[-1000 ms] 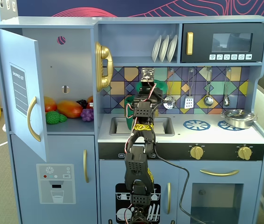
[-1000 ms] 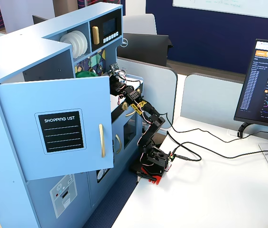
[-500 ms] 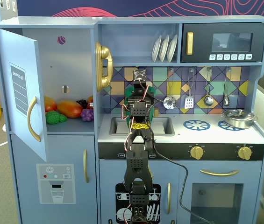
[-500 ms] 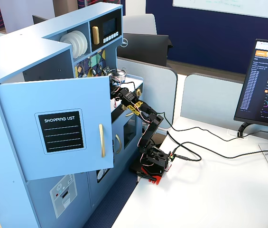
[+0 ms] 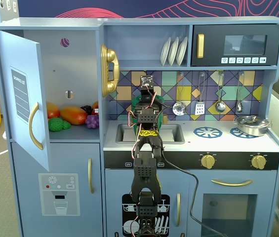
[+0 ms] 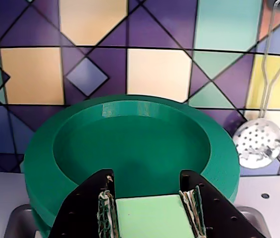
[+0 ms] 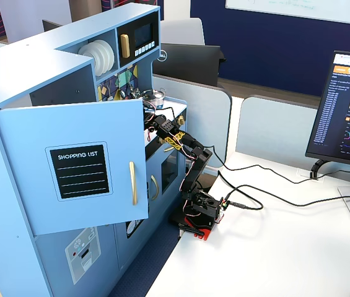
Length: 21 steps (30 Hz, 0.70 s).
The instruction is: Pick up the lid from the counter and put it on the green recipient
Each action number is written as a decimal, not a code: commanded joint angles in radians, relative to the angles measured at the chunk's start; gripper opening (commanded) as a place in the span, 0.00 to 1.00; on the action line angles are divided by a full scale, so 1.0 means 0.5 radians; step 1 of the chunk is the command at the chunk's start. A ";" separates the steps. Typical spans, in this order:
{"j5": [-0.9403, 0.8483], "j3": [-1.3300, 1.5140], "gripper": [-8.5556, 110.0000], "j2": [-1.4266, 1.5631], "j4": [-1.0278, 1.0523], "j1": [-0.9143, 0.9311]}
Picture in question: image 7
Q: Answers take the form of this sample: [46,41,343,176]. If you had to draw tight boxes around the grey ice dispenser sticker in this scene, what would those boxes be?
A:
[64,227,102,285]

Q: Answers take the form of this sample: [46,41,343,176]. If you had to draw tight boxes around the gold cabinet handle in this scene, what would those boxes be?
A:
[150,174,159,201]

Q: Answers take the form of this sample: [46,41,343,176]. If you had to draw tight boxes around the black shopping list board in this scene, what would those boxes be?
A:
[45,141,115,202]

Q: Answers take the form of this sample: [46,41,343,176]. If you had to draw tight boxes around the black toy microwave door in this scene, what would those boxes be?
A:
[117,12,159,67]

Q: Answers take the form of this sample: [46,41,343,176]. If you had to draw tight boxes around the gold fridge door handle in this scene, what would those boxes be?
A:
[128,161,139,206]

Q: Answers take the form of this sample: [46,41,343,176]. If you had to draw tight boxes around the whiteboard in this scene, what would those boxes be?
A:
[225,0,350,27]

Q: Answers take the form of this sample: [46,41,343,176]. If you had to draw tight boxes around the white plate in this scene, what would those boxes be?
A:
[95,40,110,75]
[100,39,116,72]
[90,41,105,77]
[77,43,98,75]

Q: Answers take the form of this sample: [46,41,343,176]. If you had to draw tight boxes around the red table clamp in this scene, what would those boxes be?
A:
[178,216,222,241]

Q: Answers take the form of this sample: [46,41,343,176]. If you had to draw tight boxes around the black power cable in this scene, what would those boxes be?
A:
[217,170,350,212]

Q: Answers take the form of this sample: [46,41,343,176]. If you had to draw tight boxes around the steel toy pot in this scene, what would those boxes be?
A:
[140,88,167,108]

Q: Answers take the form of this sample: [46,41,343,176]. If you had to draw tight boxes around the gold microwave handle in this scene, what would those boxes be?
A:
[120,33,131,59]

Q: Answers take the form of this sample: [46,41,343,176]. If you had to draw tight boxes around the blue toy kitchen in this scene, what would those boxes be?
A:
[0,2,188,297]

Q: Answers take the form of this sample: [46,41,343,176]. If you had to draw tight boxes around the switched-on computer monitor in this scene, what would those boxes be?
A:
[305,50,350,170]

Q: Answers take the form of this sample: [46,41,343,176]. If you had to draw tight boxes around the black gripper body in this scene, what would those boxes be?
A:
[144,111,160,130]

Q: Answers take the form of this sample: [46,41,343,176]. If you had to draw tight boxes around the blue fridge door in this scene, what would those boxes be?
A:
[0,98,149,236]

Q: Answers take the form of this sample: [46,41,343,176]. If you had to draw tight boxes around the grey office chair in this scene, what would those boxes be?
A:
[160,17,206,46]

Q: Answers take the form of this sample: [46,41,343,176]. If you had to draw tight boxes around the grey desk divider panel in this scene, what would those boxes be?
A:
[152,75,233,168]
[235,95,321,161]

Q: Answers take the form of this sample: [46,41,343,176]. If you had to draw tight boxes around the clear cable grommet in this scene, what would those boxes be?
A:
[297,168,326,183]

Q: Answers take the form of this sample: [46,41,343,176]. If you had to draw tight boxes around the black Dell monitor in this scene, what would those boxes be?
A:
[152,43,227,88]

